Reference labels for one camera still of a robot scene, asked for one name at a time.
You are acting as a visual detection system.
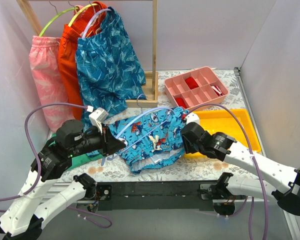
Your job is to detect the pale blue hanger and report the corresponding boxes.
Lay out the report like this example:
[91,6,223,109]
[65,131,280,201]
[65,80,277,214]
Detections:
[101,106,175,166]

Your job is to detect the blue shark print shorts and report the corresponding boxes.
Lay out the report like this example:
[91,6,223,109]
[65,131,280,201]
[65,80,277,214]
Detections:
[107,107,189,174]

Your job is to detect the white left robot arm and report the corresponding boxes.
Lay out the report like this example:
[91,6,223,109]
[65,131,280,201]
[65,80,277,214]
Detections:
[0,120,126,240]

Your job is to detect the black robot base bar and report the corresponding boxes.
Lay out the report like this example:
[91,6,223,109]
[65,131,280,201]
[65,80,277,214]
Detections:
[74,181,247,217]

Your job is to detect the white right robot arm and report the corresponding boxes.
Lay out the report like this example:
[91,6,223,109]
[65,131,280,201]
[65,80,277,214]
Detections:
[181,122,300,216]

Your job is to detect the teal leaf print shorts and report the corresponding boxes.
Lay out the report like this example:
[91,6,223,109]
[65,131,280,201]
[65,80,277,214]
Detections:
[75,7,147,117]

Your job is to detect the pink patterned shorts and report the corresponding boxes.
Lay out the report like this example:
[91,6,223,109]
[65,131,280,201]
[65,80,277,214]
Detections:
[29,36,74,132]

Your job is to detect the orange shorts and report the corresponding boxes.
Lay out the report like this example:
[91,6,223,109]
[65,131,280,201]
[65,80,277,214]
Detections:
[57,1,108,121]

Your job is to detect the yellow hanger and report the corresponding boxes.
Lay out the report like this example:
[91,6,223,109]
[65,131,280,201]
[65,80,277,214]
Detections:
[68,3,99,27]

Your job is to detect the green hanger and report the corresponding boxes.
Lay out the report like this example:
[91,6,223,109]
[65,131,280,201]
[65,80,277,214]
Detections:
[38,6,80,38]

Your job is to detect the translucent white hanger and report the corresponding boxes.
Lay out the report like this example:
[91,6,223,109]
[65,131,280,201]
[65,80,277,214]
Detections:
[81,8,111,39]

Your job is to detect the green folded cloth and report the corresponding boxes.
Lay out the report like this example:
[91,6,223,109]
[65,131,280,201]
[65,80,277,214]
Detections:
[44,132,102,170]

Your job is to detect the yellow plastic tray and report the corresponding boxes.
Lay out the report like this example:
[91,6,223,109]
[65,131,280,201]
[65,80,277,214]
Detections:
[194,109,261,153]

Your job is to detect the red cloth in corner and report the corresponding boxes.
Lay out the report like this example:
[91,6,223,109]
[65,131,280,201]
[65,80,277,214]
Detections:
[175,97,187,109]

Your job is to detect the pink divided organizer box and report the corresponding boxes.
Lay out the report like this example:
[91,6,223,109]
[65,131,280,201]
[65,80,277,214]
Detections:
[164,66,229,110]

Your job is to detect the red white striped cloth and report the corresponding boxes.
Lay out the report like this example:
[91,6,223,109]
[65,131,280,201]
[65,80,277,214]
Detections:
[210,85,224,97]

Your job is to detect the red rolled cloth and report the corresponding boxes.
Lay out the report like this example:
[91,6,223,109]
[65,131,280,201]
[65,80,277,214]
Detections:
[184,76,199,90]

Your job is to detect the wooden clothes rack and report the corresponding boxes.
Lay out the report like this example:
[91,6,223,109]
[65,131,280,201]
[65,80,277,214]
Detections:
[17,0,159,108]

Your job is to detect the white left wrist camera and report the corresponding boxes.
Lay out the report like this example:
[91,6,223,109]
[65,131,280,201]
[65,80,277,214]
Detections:
[88,107,109,134]

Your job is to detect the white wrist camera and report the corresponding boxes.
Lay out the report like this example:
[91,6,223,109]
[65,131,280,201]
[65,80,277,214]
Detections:
[88,107,109,134]
[182,112,200,125]

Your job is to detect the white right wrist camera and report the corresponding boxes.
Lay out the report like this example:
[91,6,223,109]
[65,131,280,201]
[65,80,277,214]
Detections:
[182,112,200,125]

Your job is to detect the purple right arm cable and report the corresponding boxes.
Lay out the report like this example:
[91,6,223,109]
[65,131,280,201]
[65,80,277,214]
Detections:
[187,103,269,240]

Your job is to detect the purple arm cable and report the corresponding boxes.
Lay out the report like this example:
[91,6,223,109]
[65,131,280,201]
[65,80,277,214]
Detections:
[187,103,269,240]
[0,102,113,229]

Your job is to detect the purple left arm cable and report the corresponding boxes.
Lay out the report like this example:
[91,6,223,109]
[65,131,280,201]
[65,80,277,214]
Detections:
[0,102,113,229]

